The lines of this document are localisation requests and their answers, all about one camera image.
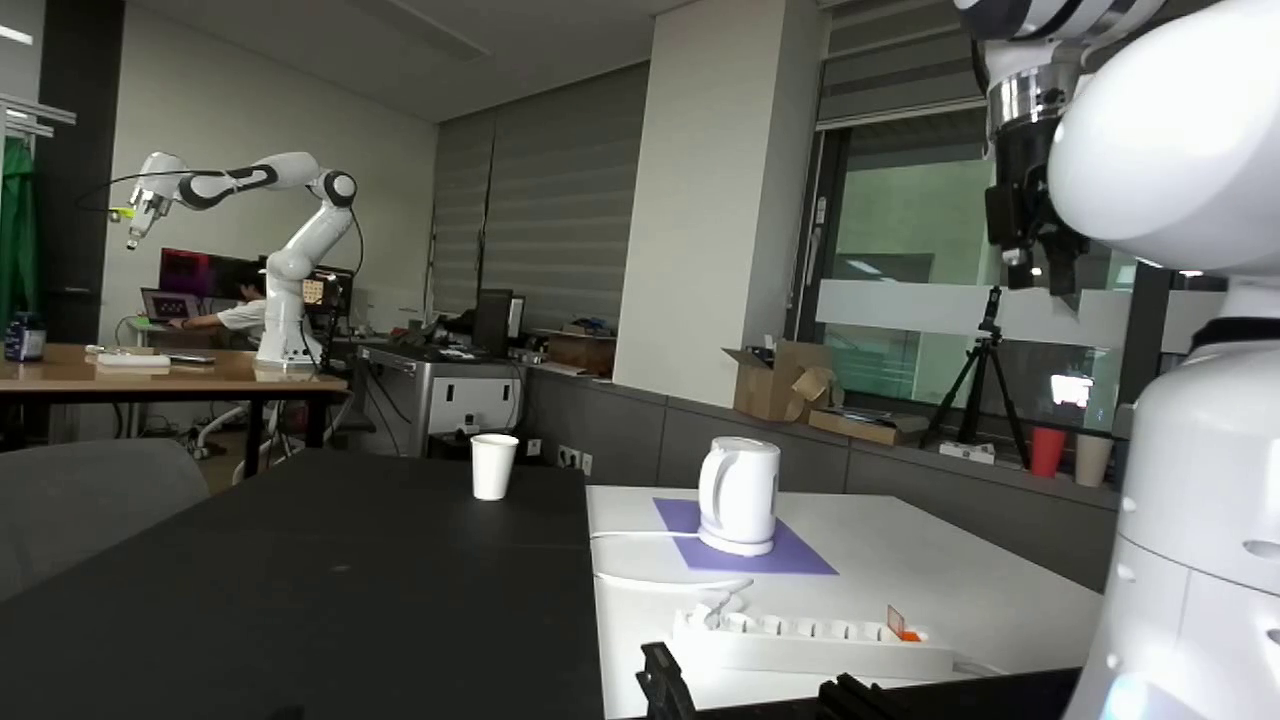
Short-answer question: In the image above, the green cloth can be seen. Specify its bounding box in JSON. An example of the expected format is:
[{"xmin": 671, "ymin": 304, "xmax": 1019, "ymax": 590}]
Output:
[{"xmin": 0, "ymin": 132, "xmax": 42, "ymax": 333}]

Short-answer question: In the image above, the beige paper cup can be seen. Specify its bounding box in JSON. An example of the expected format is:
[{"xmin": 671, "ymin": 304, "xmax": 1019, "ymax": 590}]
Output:
[{"xmin": 1073, "ymin": 432, "xmax": 1116, "ymax": 494}]

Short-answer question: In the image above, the black camera tripod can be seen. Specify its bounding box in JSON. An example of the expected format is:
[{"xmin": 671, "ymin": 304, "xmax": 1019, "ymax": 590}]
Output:
[{"xmin": 915, "ymin": 282, "xmax": 1032, "ymax": 468}]

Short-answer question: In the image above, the open cardboard box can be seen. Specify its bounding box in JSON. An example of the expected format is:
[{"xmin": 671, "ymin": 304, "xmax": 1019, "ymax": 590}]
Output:
[{"xmin": 726, "ymin": 337, "xmax": 839, "ymax": 427}]

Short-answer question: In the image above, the flat cardboard box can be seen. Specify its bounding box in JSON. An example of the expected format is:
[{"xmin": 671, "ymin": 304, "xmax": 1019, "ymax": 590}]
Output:
[{"xmin": 804, "ymin": 405, "xmax": 906, "ymax": 447}]

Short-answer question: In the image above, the black table clamp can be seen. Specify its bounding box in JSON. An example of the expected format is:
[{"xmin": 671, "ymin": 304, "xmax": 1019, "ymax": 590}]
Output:
[
  {"xmin": 631, "ymin": 635, "xmax": 699, "ymax": 720},
  {"xmin": 813, "ymin": 670, "xmax": 930, "ymax": 720}
]

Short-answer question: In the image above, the grey window blind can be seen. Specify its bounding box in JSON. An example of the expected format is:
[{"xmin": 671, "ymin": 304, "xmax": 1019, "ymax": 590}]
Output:
[
  {"xmin": 813, "ymin": 0, "xmax": 991, "ymax": 132},
  {"xmin": 431, "ymin": 62, "xmax": 651, "ymax": 337}
]

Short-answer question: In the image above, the red cup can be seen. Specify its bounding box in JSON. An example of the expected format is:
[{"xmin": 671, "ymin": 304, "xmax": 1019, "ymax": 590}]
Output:
[{"xmin": 1026, "ymin": 425, "xmax": 1073, "ymax": 486}]

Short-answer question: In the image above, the white power strip orange switch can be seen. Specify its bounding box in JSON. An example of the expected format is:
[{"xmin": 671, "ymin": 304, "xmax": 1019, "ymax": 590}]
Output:
[{"xmin": 671, "ymin": 602, "xmax": 930, "ymax": 654}]

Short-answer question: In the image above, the wooden desk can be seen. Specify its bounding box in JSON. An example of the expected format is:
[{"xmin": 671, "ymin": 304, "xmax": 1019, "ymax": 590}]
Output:
[{"xmin": 0, "ymin": 342, "xmax": 354, "ymax": 486}]

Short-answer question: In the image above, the white wall outlet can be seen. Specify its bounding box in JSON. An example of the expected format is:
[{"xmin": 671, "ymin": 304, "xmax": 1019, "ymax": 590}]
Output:
[{"xmin": 554, "ymin": 441, "xmax": 601, "ymax": 479}]

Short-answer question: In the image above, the purple mat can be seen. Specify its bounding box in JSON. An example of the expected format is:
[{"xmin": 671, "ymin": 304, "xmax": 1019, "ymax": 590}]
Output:
[{"xmin": 651, "ymin": 495, "xmax": 839, "ymax": 580}]

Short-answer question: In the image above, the computer monitor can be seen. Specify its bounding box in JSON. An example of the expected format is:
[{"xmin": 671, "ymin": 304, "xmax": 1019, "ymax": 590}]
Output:
[{"xmin": 155, "ymin": 244, "xmax": 264, "ymax": 329}]

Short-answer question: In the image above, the white paper cup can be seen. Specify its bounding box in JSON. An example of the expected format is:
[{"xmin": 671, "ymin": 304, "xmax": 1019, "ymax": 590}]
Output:
[{"xmin": 470, "ymin": 432, "xmax": 526, "ymax": 505}]

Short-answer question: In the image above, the white cabinet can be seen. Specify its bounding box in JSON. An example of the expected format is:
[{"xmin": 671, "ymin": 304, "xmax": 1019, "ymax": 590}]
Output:
[{"xmin": 357, "ymin": 343, "xmax": 528, "ymax": 459}]

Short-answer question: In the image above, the white electric kettle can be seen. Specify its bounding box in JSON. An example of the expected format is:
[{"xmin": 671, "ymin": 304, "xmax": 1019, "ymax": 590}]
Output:
[{"xmin": 691, "ymin": 432, "xmax": 783, "ymax": 562}]

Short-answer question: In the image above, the grey chair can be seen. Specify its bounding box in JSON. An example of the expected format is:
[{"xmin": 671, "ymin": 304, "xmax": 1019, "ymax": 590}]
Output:
[{"xmin": 0, "ymin": 437, "xmax": 217, "ymax": 603}]

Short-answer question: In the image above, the white power strip cable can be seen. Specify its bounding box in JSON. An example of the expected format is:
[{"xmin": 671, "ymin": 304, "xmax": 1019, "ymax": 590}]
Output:
[{"xmin": 695, "ymin": 577, "xmax": 759, "ymax": 634}]

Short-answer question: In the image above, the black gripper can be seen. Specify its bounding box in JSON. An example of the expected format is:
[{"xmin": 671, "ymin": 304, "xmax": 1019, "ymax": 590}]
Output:
[{"xmin": 989, "ymin": 119, "xmax": 1089, "ymax": 304}]

